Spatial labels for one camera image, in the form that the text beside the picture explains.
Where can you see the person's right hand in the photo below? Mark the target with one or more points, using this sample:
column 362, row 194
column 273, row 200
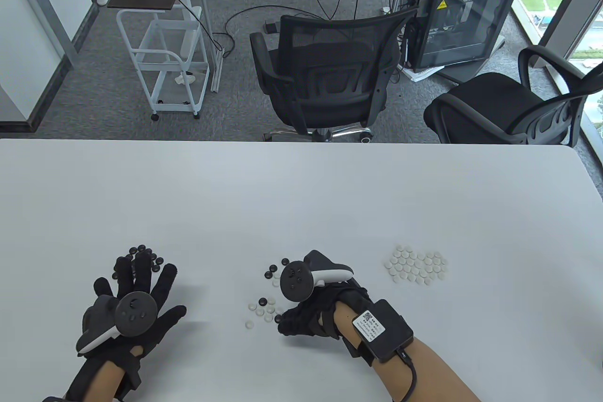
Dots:
column 306, row 317

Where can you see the person's left hand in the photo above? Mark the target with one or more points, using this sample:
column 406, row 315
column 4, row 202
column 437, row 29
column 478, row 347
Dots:
column 143, row 277

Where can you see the group of black Go stones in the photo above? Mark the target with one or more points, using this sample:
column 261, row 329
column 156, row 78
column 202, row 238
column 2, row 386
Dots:
column 140, row 248

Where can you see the pile of mixed Go stones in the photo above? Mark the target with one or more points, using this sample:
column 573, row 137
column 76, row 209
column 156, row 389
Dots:
column 285, row 261

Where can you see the group of white Go stones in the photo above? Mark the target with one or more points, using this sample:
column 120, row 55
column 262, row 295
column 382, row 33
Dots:
column 414, row 267

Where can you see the person's right forearm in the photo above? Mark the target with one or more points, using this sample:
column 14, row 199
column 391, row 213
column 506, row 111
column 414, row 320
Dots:
column 433, row 373

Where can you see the person's left forearm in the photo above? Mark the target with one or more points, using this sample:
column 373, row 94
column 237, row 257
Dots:
column 106, row 381

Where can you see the black white left hand controller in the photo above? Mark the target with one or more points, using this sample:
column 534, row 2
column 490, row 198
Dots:
column 136, row 312

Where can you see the black white hand controller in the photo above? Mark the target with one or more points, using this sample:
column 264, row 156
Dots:
column 297, row 279
column 136, row 312

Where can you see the black white right hand controller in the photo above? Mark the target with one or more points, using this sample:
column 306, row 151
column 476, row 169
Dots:
column 297, row 279

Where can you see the white crumpled tissue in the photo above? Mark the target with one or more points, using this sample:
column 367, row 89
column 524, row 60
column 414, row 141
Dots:
column 184, row 78

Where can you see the white rolling cart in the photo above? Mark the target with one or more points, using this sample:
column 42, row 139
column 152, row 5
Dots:
column 176, row 36

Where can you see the white papers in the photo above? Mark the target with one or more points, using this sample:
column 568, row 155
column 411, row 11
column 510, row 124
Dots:
column 419, row 74

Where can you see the aluminium profile rods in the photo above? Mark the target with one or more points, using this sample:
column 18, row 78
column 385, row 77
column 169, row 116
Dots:
column 205, row 6

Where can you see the black power adapter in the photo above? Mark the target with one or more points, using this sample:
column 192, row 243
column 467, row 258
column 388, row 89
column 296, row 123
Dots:
column 271, row 26

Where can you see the black mesh office chair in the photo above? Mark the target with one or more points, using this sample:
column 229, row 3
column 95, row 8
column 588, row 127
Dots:
column 330, row 34

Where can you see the black office chair curved armrests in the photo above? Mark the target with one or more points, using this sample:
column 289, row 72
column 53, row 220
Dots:
column 485, row 95

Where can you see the black glass computer tower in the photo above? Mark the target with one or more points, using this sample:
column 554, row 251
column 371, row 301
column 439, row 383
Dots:
column 461, row 20

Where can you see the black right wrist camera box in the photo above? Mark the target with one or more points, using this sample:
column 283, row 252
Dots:
column 384, row 329

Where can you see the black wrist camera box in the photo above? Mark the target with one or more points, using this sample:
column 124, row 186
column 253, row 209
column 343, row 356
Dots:
column 384, row 329
column 54, row 399

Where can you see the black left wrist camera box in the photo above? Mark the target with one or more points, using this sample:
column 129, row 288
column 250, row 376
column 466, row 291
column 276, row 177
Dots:
column 54, row 399

